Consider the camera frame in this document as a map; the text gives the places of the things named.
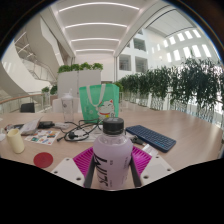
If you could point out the lilac drink bottle black cap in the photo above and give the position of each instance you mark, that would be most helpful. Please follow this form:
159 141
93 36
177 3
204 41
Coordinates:
111 153

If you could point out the green tote bag cat print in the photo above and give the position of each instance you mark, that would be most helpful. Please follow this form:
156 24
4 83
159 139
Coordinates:
91 103

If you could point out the long green plant hedge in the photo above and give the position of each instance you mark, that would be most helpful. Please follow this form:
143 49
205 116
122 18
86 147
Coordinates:
173 83

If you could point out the green plants atop cabinet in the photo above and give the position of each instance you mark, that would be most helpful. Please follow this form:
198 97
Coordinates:
80 66

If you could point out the colourful sticker sheet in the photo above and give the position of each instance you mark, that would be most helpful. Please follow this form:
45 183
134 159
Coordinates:
42 137

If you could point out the ceiling light strips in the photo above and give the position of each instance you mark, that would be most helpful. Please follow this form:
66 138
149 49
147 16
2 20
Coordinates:
96 25

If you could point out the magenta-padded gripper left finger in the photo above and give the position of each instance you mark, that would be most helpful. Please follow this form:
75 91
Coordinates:
81 161

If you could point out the black power brick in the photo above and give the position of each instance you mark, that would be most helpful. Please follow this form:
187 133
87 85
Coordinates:
46 124

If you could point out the flat round red coaster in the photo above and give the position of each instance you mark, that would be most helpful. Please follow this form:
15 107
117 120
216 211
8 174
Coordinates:
43 160

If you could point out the black chair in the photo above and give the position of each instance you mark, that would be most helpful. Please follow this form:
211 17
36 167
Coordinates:
27 107

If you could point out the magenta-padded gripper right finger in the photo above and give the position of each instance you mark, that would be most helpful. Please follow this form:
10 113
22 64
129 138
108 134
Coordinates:
143 160

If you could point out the white charger block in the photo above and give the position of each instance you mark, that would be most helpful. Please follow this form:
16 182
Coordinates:
62 125

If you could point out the clear shaker bottle white lid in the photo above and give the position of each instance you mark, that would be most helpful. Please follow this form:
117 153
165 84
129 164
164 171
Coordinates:
67 108

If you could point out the dark blue keyboard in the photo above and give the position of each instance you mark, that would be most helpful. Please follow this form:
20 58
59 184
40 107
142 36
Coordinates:
151 137

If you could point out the brown planter with green plants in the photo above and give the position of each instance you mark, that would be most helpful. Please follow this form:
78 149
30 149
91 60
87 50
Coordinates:
52 95

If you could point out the white cabinet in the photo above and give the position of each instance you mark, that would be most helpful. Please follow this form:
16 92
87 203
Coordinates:
85 78

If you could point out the brown box with printed paper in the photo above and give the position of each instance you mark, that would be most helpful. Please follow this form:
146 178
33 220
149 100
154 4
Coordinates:
30 126

